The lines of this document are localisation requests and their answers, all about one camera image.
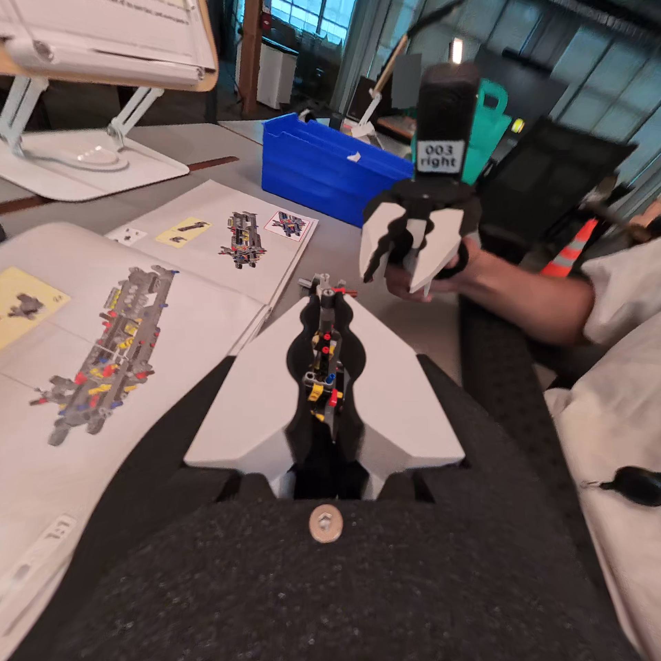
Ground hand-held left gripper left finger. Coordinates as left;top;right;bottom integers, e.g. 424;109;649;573
184;296;319;500

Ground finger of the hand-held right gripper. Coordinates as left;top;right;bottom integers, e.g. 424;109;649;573
409;208;466;300
359;200;416;284

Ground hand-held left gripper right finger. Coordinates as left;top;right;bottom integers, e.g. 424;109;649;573
335;296;466;500

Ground grey lego chassis assembly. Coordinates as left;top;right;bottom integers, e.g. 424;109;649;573
300;276;359;446

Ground person's right forearm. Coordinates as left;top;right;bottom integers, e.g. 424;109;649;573
480;248;596;346

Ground person's right hand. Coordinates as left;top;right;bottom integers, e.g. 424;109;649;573
385;235;490;301

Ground teal felt bag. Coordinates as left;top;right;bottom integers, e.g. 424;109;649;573
410;77;512;186

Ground blue plastic bin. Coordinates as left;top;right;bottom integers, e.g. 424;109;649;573
261;113;416;228

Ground black monitor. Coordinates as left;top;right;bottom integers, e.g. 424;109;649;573
475;45;566;122

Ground open instruction booklet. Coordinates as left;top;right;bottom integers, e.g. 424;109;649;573
0;179;319;641

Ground black office chair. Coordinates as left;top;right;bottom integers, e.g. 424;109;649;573
480;116;638;249

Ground orange traffic cone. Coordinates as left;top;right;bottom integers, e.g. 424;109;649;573
539;219;600;277

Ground white cabinet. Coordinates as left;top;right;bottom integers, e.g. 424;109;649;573
257;41;298;110

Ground wooden pillar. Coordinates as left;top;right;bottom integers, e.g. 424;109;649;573
238;0;265;117

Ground black badge reel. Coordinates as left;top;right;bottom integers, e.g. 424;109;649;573
583;466;661;507

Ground white folding stand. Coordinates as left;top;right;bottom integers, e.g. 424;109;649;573
0;75;191;202

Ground white paper binder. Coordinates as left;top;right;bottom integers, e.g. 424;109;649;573
0;0;215;86

